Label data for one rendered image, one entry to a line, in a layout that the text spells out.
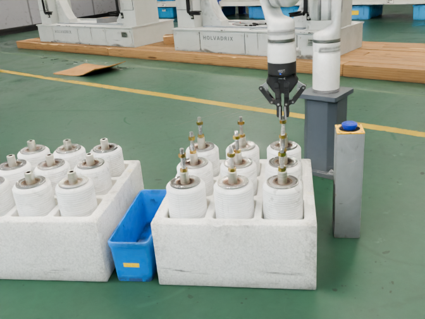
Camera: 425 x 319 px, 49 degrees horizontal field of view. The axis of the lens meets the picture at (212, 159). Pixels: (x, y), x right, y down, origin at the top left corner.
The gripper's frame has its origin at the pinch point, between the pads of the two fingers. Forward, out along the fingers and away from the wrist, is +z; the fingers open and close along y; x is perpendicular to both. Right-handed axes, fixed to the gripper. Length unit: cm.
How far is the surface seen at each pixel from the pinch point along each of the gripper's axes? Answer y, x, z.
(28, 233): -60, -38, 20
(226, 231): -10.0, -32.7, 18.9
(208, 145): -21.6, -1.7, 9.6
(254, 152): -7.7, -3.9, 10.6
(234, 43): -64, 236, 19
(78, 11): -412, 619, 18
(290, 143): 1.8, 0.9, 9.7
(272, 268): 0.4, -31.7, 28.9
